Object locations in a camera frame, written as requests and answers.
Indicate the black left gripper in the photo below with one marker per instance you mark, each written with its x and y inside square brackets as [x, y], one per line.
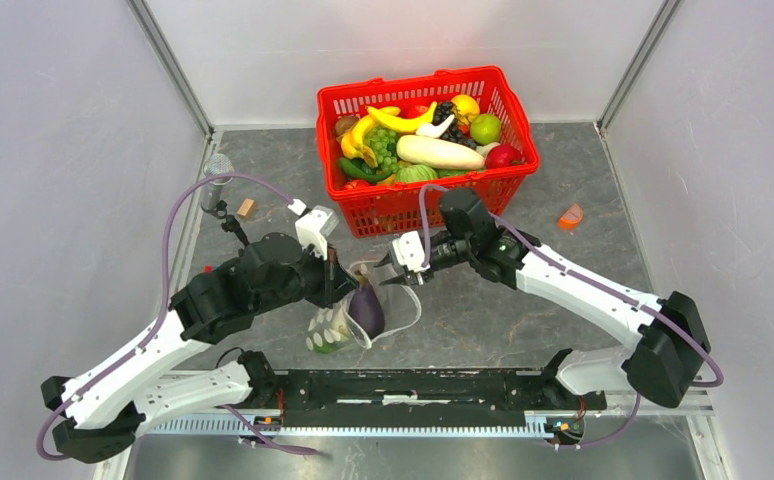
[336, 281]

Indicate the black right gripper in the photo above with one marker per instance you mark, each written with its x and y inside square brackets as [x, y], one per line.
[417, 277]

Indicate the purple eggplant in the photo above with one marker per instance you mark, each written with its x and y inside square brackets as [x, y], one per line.
[366, 310]

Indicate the clear zip top bag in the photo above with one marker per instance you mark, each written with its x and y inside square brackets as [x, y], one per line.
[401, 305]

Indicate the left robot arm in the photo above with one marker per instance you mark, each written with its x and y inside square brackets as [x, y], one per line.
[99, 414]

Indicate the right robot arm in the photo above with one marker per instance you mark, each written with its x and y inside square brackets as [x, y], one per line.
[663, 349]

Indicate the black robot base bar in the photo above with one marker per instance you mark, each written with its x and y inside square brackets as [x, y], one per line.
[415, 397]

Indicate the white long squash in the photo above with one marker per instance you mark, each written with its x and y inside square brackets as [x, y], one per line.
[438, 154]

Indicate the small wooden block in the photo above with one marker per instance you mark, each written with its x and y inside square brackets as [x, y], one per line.
[247, 209]

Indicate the black mini tripod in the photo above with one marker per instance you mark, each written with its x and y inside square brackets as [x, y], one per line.
[229, 222]

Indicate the red apple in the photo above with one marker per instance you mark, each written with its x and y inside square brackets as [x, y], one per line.
[502, 156]

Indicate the dark green cucumber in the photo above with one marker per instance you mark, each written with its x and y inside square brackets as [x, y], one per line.
[357, 169]

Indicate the green grape bunch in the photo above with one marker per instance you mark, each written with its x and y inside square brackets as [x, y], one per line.
[382, 142]

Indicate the orange slice toy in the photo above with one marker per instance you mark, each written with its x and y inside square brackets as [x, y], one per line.
[571, 218]

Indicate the green lime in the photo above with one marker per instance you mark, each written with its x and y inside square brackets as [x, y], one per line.
[485, 129]

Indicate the red plastic basket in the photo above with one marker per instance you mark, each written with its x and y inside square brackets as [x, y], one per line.
[391, 207]

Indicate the yellow banana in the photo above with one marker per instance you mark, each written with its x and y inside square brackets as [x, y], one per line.
[400, 124]
[352, 141]

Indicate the dark grape bunch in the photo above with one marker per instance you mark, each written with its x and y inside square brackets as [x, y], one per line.
[446, 123]

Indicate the yellow lemon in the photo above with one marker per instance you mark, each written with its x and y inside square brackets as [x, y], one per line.
[465, 108]

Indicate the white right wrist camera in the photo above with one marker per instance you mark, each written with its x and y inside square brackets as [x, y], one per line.
[407, 253]

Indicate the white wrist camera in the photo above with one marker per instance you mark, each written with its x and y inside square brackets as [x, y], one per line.
[407, 253]
[313, 227]

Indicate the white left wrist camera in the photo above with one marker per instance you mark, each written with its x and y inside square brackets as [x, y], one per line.
[313, 227]

